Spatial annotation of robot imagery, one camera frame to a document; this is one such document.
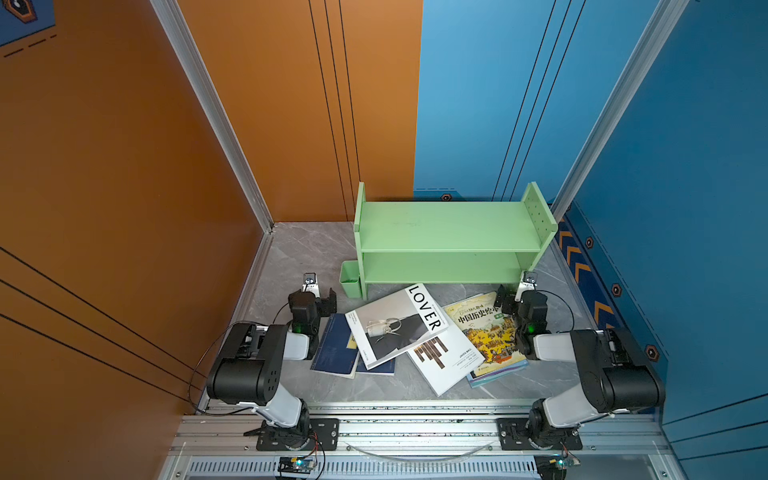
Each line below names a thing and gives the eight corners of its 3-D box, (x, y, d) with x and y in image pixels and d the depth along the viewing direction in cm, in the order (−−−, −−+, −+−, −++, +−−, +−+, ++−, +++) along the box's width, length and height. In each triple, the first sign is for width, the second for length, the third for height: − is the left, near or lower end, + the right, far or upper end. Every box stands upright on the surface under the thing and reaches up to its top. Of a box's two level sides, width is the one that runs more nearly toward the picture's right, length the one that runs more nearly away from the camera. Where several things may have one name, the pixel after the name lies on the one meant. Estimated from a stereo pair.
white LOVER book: (367, 373, 84) (365, 364, 79) (348, 324, 94) (344, 313, 88) (445, 336, 91) (449, 325, 86) (420, 294, 101) (421, 282, 95)
